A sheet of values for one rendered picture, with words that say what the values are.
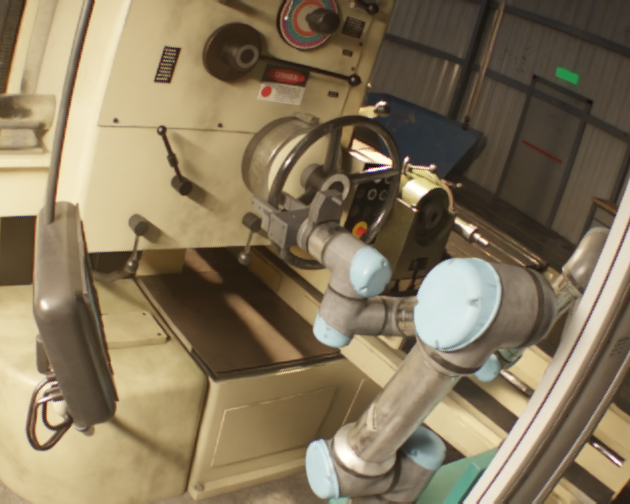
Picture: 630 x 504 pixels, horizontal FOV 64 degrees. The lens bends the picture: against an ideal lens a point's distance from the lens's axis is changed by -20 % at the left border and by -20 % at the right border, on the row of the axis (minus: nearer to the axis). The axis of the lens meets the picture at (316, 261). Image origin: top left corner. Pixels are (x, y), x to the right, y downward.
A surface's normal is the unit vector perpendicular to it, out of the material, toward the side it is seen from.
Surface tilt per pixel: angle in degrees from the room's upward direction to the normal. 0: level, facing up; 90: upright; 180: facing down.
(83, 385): 90
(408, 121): 90
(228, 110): 90
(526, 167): 90
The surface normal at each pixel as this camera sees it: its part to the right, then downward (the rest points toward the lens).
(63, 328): 0.40, 0.47
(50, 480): 0.15, 0.43
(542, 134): -0.74, 0.04
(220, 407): 0.61, 0.47
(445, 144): -0.36, 0.26
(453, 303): -0.83, -0.20
